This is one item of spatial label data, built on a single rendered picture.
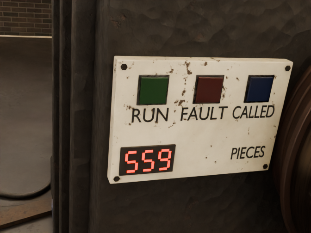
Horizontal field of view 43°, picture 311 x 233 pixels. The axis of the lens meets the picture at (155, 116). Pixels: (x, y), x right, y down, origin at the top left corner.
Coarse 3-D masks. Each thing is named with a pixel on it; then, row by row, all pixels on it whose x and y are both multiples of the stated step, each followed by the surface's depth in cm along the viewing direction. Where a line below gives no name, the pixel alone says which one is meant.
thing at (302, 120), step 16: (304, 80) 60; (288, 96) 61; (304, 96) 58; (288, 112) 60; (304, 112) 53; (288, 128) 60; (304, 128) 53; (288, 144) 60; (272, 160) 65; (288, 160) 54; (288, 176) 56; (288, 192) 57; (288, 208) 58; (288, 224) 60
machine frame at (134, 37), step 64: (64, 0) 72; (128, 0) 48; (192, 0) 50; (256, 0) 53; (64, 64) 77; (64, 128) 82; (64, 192) 88; (128, 192) 59; (192, 192) 63; (256, 192) 67
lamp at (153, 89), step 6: (144, 78) 50; (150, 78) 50; (156, 78) 50; (162, 78) 51; (144, 84) 50; (150, 84) 50; (156, 84) 51; (162, 84) 51; (144, 90) 50; (150, 90) 51; (156, 90) 51; (162, 90) 51; (144, 96) 51; (150, 96) 51; (156, 96) 51; (162, 96) 52; (144, 102) 51; (150, 102) 51; (156, 102) 52; (162, 102) 52
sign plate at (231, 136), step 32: (128, 64) 49; (160, 64) 50; (192, 64) 52; (224, 64) 53; (256, 64) 55; (288, 64) 56; (128, 96) 51; (192, 96) 54; (224, 96) 55; (128, 128) 52; (160, 128) 54; (192, 128) 56; (224, 128) 57; (256, 128) 59; (128, 160) 54; (192, 160) 58; (224, 160) 60; (256, 160) 62
